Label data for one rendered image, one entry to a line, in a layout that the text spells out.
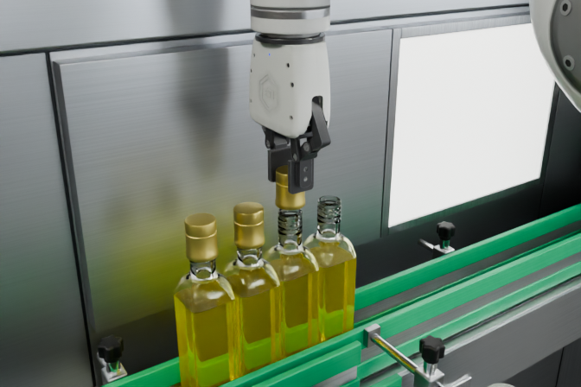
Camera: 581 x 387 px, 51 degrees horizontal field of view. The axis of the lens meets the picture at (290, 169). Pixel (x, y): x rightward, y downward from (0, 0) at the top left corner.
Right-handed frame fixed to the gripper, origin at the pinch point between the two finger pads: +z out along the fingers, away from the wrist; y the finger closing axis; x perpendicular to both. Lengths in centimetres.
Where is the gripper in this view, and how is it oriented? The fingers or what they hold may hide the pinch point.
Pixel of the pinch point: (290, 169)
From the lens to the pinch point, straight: 70.6
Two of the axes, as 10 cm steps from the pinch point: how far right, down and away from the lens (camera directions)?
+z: 0.0, 9.3, 3.6
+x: 8.3, -2.0, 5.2
